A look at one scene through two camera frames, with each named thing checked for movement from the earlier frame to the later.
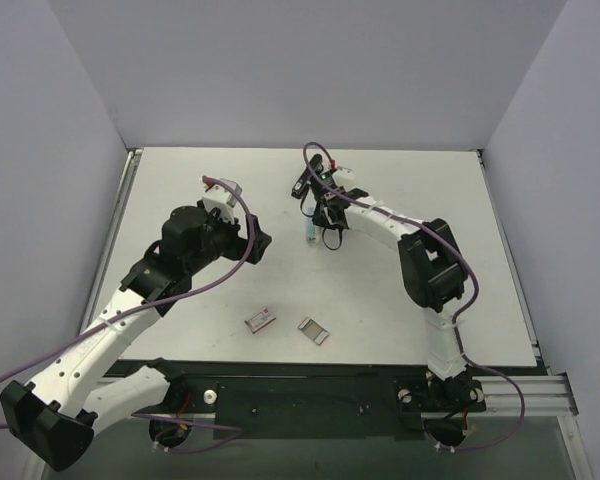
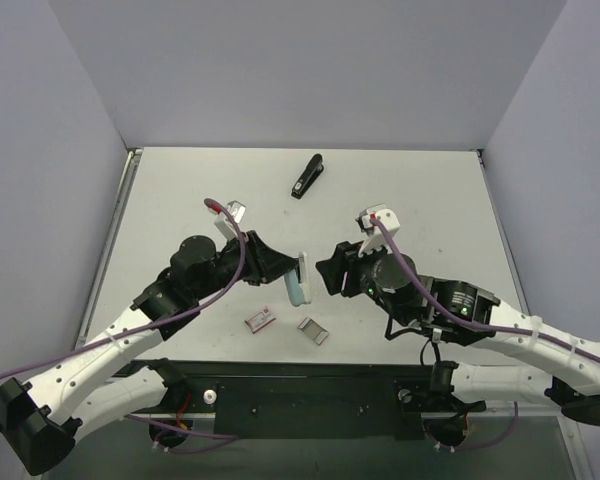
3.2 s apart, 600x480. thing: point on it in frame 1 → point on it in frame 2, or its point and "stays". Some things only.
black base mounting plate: (314, 399) stays
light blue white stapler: (310, 229) → (298, 283)
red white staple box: (259, 320) stays
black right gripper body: (323, 213) → (350, 270)
